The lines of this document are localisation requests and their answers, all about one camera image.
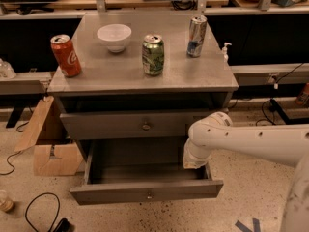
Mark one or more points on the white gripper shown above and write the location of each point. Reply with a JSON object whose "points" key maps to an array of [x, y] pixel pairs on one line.
{"points": [[194, 159]]}

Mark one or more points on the grey drawer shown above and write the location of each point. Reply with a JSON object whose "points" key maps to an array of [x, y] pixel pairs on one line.
{"points": [[140, 170], [131, 124]]}

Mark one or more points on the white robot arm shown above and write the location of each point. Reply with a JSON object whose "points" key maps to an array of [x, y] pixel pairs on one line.
{"points": [[286, 144]]}

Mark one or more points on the grey top drawer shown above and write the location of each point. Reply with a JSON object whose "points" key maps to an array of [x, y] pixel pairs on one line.
{"points": [[131, 124]]}

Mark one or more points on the grey drawer cabinet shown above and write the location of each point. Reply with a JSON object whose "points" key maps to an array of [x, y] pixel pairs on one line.
{"points": [[117, 81]]}

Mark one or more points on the white pump bottle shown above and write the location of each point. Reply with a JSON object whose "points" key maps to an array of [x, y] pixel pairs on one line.
{"points": [[225, 51]]}

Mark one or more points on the green soda can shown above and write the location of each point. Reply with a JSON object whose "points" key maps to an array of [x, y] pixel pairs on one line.
{"points": [[153, 54]]}

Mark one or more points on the orange bottle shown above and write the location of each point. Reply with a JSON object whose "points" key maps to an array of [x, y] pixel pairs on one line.
{"points": [[303, 96]]}

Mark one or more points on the silver blue energy can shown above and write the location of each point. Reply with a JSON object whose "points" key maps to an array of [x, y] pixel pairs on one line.
{"points": [[197, 32]]}

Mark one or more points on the white bowl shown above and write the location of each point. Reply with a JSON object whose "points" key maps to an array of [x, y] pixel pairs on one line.
{"points": [[115, 37]]}

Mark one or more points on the cardboard box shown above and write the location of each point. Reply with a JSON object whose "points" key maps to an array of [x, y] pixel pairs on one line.
{"points": [[54, 153]]}

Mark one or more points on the red cola can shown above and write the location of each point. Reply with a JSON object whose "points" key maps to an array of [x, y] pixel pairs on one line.
{"points": [[65, 55]]}

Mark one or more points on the clear plastic cup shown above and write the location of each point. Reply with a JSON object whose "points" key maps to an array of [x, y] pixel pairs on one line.
{"points": [[6, 203]]}

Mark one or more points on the clear plastic container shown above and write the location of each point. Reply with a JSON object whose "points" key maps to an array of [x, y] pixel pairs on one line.
{"points": [[6, 70]]}

